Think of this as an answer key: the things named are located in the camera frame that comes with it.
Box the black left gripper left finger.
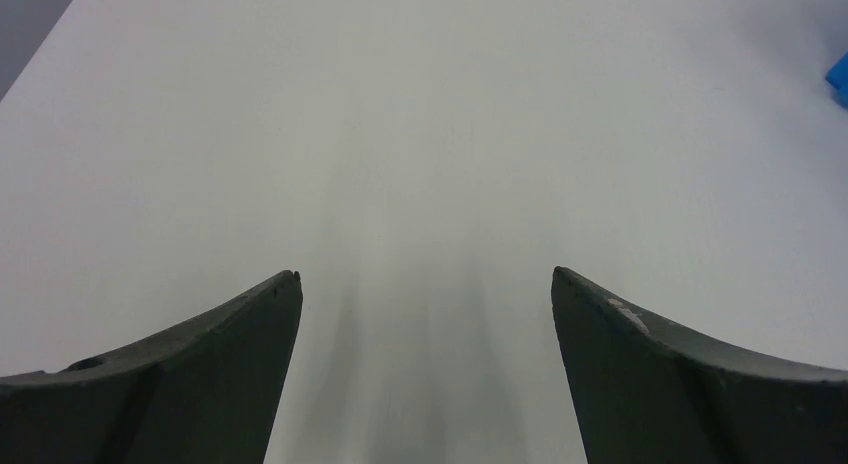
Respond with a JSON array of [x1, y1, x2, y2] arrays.
[[1, 271, 303, 463]]

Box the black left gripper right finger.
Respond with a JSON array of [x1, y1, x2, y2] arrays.
[[551, 267, 847, 463]]

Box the blue plastic bin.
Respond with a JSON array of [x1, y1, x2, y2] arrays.
[[825, 53, 848, 108]]

